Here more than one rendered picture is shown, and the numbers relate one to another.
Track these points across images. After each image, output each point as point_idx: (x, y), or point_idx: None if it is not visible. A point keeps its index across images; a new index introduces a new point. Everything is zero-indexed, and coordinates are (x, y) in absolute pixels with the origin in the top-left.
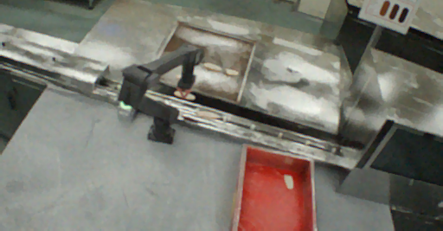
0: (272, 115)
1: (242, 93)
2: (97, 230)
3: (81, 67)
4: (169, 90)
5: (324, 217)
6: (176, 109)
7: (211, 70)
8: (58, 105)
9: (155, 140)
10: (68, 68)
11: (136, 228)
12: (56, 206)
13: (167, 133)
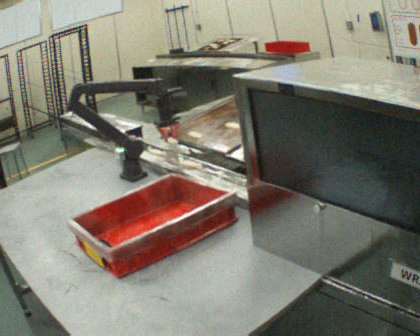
0: None
1: (241, 145)
2: (32, 211)
3: (119, 127)
4: (184, 151)
5: (200, 260)
6: (136, 140)
7: (229, 128)
8: (88, 156)
9: (123, 178)
10: None
11: (49, 216)
12: (29, 198)
13: (130, 169)
